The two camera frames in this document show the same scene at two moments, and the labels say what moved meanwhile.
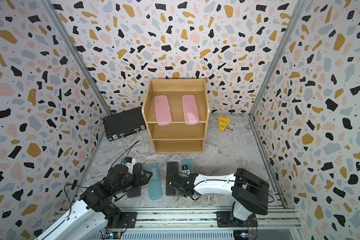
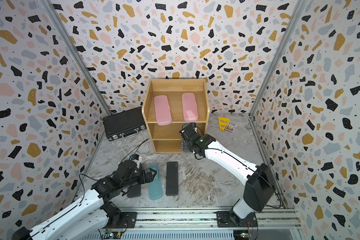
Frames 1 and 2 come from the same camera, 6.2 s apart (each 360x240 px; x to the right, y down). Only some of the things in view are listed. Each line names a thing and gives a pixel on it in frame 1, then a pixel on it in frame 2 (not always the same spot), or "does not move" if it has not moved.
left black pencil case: x=136 y=192 does not move
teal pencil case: x=154 y=184 does not move
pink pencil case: x=190 y=109 does not move
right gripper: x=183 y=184 -> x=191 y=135
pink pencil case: x=162 y=110 does not move
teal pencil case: x=188 y=162 -> x=185 y=147
